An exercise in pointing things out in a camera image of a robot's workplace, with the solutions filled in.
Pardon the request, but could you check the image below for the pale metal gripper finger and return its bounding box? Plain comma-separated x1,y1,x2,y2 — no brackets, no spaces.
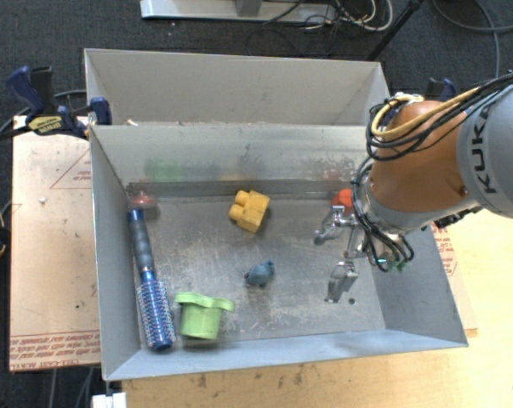
313,207,355,247
323,261,360,304

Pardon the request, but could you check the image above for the orange-red ball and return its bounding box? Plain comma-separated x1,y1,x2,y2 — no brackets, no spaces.
330,188,355,217

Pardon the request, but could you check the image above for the blue-grey toy animal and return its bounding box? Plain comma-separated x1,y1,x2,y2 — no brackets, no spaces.
243,259,276,289

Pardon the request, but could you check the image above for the yellow toy building block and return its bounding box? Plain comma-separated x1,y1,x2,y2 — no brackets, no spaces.
227,189,271,235

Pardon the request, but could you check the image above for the grey metal bin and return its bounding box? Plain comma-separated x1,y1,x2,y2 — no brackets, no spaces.
83,48,470,383

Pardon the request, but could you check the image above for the light green plastic cup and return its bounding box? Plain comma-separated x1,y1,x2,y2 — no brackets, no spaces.
173,291,236,341

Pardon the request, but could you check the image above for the blue round hair brush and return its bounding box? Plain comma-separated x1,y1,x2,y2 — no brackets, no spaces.
126,190,178,353

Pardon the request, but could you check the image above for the brown cardboard board, red print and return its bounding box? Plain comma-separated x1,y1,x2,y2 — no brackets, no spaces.
9,115,481,373

